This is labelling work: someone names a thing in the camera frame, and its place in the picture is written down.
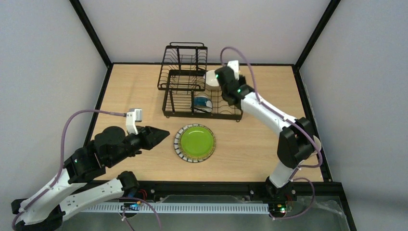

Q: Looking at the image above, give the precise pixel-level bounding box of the plain white bowl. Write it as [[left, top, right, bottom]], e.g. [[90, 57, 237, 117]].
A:
[[205, 70, 221, 91]]

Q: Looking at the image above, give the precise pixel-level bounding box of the teal patterned white bowl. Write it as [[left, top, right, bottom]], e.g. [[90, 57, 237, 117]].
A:
[[191, 96, 213, 113]]

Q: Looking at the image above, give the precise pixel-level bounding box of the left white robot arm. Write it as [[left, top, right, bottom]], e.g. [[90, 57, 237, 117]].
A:
[[11, 126, 170, 231]]

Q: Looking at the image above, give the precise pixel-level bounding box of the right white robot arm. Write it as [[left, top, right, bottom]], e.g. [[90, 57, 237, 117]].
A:
[[215, 66, 322, 197]]

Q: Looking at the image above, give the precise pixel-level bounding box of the green plate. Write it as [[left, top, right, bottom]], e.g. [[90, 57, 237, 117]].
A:
[[180, 126, 215, 159]]

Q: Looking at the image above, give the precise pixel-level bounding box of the blue striped white plate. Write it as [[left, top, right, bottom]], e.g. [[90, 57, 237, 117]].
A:
[[173, 124, 216, 163]]

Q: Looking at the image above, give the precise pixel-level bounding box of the beige mug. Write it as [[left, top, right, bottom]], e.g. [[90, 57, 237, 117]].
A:
[[311, 135, 322, 155]]

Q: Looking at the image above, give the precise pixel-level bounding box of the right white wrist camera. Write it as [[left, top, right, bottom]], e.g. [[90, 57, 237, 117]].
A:
[[227, 60, 240, 80]]

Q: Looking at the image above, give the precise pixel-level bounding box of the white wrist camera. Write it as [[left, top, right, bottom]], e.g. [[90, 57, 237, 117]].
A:
[[227, 60, 240, 80], [126, 108, 142, 135]]

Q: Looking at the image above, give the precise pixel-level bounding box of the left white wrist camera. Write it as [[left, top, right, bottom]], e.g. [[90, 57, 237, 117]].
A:
[[126, 108, 142, 135]]

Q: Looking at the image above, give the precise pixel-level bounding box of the black wire dish rack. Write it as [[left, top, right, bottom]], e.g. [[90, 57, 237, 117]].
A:
[[157, 42, 243, 122]]

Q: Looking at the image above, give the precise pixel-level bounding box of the white slotted cable duct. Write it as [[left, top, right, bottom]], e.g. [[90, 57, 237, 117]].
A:
[[84, 202, 269, 214]]

